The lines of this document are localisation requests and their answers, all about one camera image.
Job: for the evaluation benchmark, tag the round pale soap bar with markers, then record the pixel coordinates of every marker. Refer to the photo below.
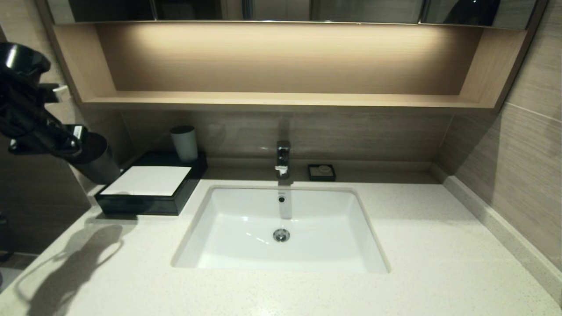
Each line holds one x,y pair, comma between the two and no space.
324,169

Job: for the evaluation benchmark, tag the chrome faucet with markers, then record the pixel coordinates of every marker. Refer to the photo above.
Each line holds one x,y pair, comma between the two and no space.
282,160

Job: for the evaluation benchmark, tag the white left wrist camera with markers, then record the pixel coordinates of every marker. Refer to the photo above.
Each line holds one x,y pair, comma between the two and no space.
60,90

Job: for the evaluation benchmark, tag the white ceramic sink basin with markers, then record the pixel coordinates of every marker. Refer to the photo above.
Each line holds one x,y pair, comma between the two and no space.
325,228

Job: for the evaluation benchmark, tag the dark grey tumbler cup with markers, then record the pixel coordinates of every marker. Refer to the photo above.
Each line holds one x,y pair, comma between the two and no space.
99,162

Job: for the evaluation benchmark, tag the light wooden wall shelf niche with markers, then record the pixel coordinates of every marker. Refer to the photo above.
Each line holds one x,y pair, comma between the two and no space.
281,101

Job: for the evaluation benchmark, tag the white cup with dark rim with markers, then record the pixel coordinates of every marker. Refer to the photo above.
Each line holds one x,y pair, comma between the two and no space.
185,146

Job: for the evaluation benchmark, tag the black soap dish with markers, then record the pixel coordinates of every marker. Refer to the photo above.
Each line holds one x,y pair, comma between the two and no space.
311,175

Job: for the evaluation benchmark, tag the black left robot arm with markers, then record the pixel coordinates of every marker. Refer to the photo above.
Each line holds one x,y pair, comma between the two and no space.
19,87

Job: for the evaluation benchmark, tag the black tray box white lid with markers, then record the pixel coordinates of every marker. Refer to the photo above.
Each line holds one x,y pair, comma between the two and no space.
193,173

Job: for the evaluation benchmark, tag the mirror cabinet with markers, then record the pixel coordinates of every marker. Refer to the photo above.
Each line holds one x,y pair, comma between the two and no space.
351,9

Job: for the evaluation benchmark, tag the chrome sink drain plug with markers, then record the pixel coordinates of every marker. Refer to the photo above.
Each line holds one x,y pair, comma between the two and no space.
281,235

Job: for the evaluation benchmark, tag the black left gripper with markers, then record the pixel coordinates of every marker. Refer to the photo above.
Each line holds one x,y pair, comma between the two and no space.
44,138

